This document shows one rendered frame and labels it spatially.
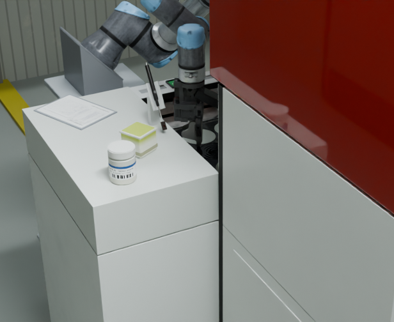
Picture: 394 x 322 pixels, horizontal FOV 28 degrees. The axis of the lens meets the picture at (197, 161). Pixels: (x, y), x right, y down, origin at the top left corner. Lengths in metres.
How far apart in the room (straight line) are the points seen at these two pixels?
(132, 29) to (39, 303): 1.14
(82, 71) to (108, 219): 0.94
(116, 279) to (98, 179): 0.26
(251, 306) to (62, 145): 0.68
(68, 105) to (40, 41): 2.67
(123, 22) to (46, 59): 2.35
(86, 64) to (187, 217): 0.91
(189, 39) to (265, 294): 0.70
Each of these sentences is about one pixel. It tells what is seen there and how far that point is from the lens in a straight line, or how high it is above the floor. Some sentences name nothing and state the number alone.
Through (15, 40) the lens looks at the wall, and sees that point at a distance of 5.09.
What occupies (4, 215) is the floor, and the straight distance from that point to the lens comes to 3.80.
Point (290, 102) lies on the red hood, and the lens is 1.68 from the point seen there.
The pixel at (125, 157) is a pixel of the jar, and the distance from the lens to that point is 2.01.
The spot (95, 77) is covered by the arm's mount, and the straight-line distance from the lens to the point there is 2.86.
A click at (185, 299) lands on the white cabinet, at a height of 0.58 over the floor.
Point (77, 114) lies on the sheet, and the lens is 2.43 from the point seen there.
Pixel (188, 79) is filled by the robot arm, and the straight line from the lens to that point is 2.22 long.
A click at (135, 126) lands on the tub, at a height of 1.03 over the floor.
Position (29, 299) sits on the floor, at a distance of 3.27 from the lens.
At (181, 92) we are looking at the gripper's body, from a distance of 2.26.
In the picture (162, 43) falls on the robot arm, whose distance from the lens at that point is 2.85.
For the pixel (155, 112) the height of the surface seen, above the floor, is 1.00.
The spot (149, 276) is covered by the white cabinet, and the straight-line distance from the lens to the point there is 2.16.
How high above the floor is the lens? 2.02
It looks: 29 degrees down
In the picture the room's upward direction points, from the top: 1 degrees counter-clockwise
